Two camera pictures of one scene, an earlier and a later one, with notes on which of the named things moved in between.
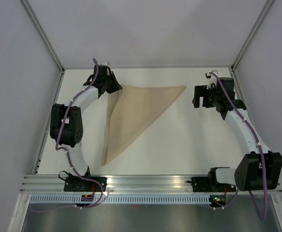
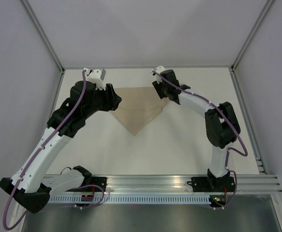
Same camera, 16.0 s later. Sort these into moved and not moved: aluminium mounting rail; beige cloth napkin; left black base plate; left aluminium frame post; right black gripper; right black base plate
Moved: right black gripper; beige cloth napkin
Not moved: right black base plate; left aluminium frame post; left black base plate; aluminium mounting rail
